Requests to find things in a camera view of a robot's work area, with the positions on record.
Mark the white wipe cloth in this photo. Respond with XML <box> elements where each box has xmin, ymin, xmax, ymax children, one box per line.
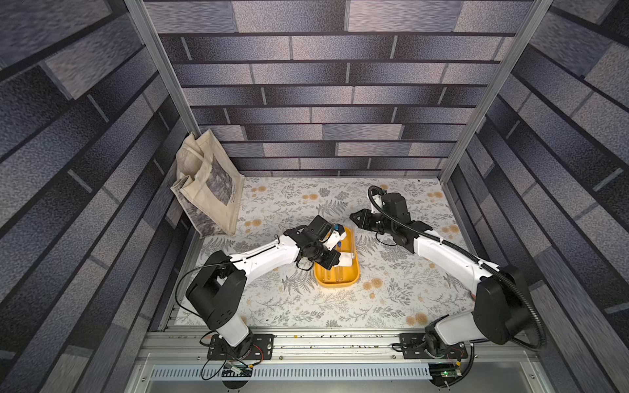
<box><xmin>337</xmin><ymin>252</ymin><xmax>354</xmax><ymax>268</ymax></box>

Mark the yellow plastic tray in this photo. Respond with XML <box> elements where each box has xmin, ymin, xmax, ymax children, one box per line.
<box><xmin>313</xmin><ymin>227</ymin><xmax>360</xmax><ymax>288</ymax></box>

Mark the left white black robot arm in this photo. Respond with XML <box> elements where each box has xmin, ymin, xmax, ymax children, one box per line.
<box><xmin>185</xmin><ymin>223</ymin><xmax>347</xmax><ymax>351</ymax></box>

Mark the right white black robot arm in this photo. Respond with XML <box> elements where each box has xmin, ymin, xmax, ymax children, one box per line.
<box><xmin>350</xmin><ymin>209</ymin><xmax>539</xmax><ymax>345</ymax></box>

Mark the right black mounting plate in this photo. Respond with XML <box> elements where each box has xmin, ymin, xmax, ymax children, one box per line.
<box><xmin>392</xmin><ymin>332</ymin><xmax>468</xmax><ymax>360</ymax></box>

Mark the black mounting plate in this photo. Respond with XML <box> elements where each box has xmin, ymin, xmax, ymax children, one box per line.
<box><xmin>392</xmin><ymin>332</ymin><xmax>468</xmax><ymax>360</ymax></box>
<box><xmin>206</xmin><ymin>334</ymin><xmax>275</xmax><ymax>361</ymax></box>

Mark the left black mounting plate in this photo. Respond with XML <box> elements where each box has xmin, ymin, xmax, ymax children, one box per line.
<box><xmin>206</xmin><ymin>334</ymin><xmax>275</xmax><ymax>361</ymax></box>

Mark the beige canvas tote bag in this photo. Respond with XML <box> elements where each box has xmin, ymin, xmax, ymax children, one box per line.
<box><xmin>171</xmin><ymin>130</ymin><xmax>244</xmax><ymax>237</ymax></box>

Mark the right green circuit board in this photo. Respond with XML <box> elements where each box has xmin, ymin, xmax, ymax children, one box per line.
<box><xmin>429</xmin><ymin>364</ymin><xmax>462</xmax><ymax>387</ymax></box>

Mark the green circuit board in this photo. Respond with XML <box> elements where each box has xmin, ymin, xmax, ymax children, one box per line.
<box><xmin>429</xmin><ymin>364</ymin><xmax>462</xmax><ymax>387</ymax></box>
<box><xmin>221</xmin><ymin>364</ymin><xmax>253</xmax><ymax>378</ymax></box>

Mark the left green circuit board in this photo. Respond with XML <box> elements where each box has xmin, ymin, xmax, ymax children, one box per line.
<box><xmin>221</xmin><ymin>364</ymin><xmax>253</xmax><ymax>378</ymax></box>

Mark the black corrugated cable conduit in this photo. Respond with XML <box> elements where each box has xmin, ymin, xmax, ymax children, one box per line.
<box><xmin>367</xmin><ymin>185</ymin><xmax>547</xmax><ymax>350</ymax></box>

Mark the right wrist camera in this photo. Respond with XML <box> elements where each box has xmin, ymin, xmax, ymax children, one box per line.
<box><xmin>373</xmin><ymin>193</ymin><xmax>411</xmax><ymax>224</ymax></box>

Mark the white slotted cable duct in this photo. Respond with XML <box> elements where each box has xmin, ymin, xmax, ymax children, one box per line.
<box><xmin>150</xmin><ymin>364</ymin><xmax>432</xmax><ymax>382</ymax></box>

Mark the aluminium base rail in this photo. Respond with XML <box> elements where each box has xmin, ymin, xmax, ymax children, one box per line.
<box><xmin>134</xmin><ymin>327</ymin><xmax>542</xmax><ymax>365</ymax></box>

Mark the right aluminium frame post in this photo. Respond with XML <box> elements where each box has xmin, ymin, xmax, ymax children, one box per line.
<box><xmin>439</xmin><ymin>0</ymin><xmax>553</xmax><ymax>185</ymax></box>

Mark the aluminium frame post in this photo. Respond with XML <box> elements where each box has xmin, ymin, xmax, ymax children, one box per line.
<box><xmin>124</xmin><ymin>0</ymin><xmax>201</xmax><ymax>138</ymax></box>
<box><xmin>439</xmin><ymin>0</ymin><xmax>553</xmax><ymax>185</ymax></box>

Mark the left aluminium frame post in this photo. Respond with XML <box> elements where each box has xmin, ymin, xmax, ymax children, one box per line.
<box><xmin>124</xmin><ymin>0</ymin><xmax>201</xmax><ymax>138</ymax></box>

